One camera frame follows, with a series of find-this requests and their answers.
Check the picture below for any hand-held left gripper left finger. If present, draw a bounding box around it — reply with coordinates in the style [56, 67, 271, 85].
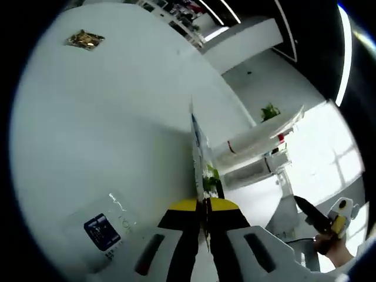
[88, 199, 203, 282]

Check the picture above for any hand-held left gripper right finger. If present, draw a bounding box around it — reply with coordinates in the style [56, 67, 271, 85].
[205, 197, 321, 282]

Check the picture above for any green black skincare sachet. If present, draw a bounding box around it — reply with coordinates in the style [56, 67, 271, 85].
[202, 163, 226, 254]

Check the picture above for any clear skincare sachet blue label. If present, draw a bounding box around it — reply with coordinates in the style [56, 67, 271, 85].
[59, 190, 139, 266]

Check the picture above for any white blue-print skincare sachet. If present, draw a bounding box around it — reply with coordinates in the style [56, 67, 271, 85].
[187, 94, 213, 203]

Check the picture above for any gold skincare sachet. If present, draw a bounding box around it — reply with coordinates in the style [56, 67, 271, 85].
[63, 28, 106, 52]

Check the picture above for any person's right hand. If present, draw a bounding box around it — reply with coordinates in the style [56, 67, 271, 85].
[314, 233, 355, 267]

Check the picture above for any potted green plant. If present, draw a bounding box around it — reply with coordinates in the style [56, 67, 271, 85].
[260, 102, 282, 123]

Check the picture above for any ceiling light strip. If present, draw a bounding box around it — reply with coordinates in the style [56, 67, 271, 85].
[334, 5, 354, 107]

